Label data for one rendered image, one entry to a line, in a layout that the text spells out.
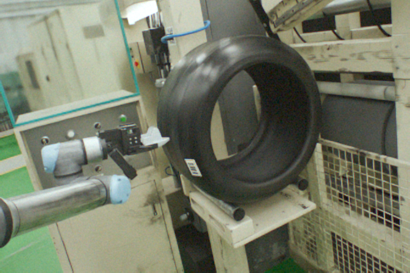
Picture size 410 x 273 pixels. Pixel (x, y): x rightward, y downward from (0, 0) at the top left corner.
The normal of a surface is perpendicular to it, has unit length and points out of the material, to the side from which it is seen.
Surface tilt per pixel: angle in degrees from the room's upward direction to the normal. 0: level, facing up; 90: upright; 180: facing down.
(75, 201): 85
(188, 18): 90
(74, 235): 90
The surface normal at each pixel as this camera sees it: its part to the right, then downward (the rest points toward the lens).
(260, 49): 0.41, -0.04
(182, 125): -0.37, 0.10
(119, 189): 0.93, -0.08
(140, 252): 0.41, 0.18
